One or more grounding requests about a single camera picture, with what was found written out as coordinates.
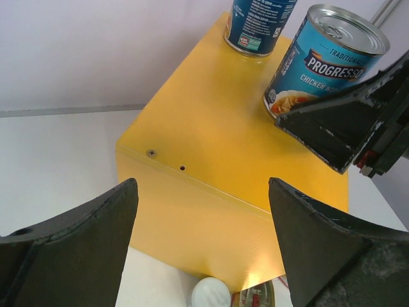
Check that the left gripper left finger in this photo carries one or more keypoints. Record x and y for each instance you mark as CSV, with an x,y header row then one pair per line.
x,y
73,259

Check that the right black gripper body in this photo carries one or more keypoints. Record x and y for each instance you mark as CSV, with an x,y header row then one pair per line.
x,y
389,142

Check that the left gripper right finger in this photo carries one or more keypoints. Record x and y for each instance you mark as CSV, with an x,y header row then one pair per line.
x,y
332,258

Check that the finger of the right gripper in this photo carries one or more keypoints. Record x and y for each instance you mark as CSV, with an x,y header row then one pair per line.
x,y
335,127

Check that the light blue Progresso soup can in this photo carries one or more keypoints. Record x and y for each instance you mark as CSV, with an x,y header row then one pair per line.
x,y
333,49

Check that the dark blue soup can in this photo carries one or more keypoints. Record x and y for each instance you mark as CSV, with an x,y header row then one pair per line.
x,y
254,26

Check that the left gold oval fish tin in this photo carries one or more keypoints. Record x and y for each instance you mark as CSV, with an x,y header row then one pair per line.
x,y
261,295

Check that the small green can white lid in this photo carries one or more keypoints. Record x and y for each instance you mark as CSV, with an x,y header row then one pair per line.
x,y
209,292

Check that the yellow two-shelf cabinet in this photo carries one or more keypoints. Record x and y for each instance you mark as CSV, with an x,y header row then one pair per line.
x,y
203,151

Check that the right aluminium corner post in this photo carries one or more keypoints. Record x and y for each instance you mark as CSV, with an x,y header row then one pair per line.
x,y
385,12

